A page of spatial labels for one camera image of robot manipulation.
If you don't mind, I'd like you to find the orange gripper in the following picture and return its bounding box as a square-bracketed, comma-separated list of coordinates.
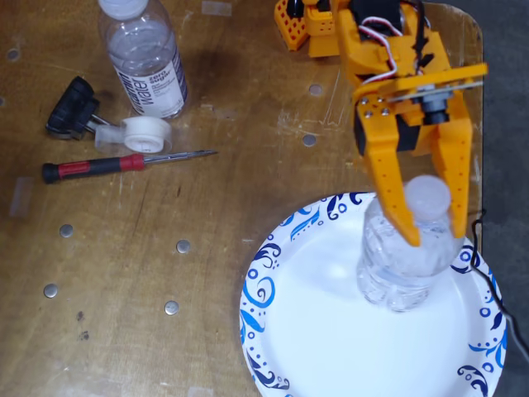
[341, 32, 488, 248]

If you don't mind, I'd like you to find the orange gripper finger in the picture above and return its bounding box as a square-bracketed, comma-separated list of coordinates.
[431, 121, 474, 239]

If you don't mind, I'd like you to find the small clear water bottle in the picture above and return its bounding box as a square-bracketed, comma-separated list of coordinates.
[355, 175, 464, 313]

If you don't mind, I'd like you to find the vitaminwater labelled clear bottle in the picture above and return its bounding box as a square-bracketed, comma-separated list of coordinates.
[98, 0, 190, 120]

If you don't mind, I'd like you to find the blue patterned paper plate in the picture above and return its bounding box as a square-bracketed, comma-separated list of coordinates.
[238, 191, 508, 397]

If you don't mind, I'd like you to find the clear tape roll dispenser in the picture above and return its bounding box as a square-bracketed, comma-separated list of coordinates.
[93, 117, 174, 155]

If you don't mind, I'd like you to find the red black screwdriver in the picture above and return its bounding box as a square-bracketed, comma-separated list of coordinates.
[42, 149, 219, 185]

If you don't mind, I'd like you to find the black clamp clip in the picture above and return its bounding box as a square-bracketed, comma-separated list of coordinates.
[45, 76, 108, 141]

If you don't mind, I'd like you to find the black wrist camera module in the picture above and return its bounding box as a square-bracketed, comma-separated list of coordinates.
[386, 80, 485, 125]

